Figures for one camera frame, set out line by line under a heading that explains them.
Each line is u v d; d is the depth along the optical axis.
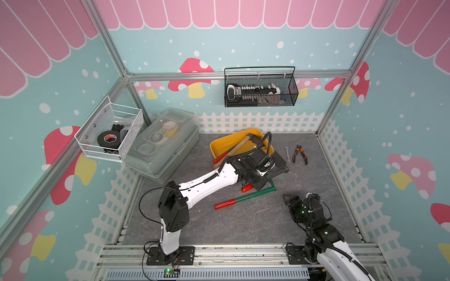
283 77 0.91
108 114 0.80
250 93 0.88
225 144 1.15
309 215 0.62
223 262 0.74
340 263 0.53
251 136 1.09
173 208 0.45
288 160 1.06
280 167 0.93
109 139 0.71
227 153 1.01
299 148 1.12
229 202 0.87
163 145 0.88
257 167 0.60
